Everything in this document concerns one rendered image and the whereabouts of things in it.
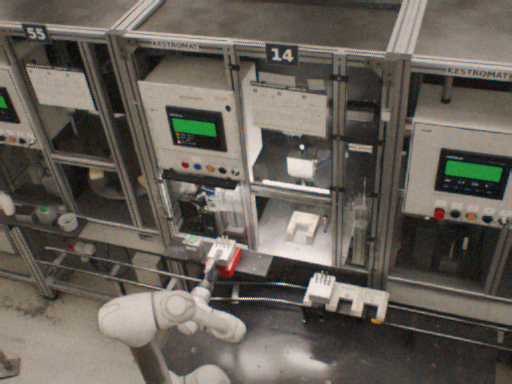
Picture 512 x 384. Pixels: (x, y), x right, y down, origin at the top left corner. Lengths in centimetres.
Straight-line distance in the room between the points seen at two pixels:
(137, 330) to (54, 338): 204
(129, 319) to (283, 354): 101
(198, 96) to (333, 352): 131
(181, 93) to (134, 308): 90
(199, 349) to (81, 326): 132
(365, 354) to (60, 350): 199
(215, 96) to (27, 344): 231
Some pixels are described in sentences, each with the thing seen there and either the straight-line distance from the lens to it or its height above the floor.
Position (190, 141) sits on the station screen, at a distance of 248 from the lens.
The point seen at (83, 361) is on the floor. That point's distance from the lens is 382.
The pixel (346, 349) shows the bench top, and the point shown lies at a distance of 280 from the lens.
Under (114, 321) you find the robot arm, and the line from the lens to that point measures 199.
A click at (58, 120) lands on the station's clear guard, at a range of 289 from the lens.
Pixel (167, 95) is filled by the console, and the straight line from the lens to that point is 242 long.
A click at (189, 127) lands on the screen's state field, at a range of 244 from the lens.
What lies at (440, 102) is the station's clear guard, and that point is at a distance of 215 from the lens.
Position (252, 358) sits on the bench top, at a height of 68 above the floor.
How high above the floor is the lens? 303
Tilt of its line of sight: 42 degrees down
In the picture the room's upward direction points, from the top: 6 degrees counter-clockwise
